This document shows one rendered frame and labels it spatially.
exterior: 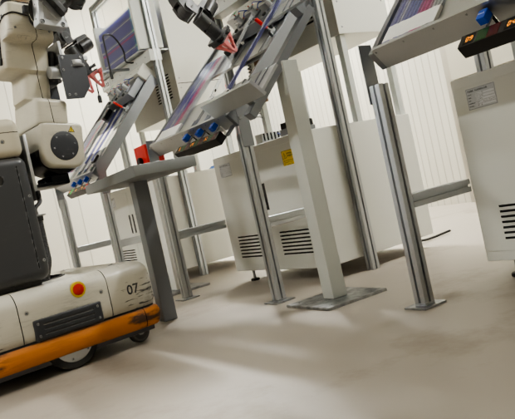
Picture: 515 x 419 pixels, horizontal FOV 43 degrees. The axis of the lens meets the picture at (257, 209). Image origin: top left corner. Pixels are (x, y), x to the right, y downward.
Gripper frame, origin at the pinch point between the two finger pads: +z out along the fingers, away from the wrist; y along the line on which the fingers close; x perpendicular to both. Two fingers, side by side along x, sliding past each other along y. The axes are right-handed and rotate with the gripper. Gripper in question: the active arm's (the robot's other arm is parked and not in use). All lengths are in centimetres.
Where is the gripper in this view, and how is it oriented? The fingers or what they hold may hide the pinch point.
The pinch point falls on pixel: (234, 50)
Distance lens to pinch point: 266.6
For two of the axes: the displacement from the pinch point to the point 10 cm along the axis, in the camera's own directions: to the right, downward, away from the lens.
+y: -6.3, 2.0, 7.5
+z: 7.1, 5.5, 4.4
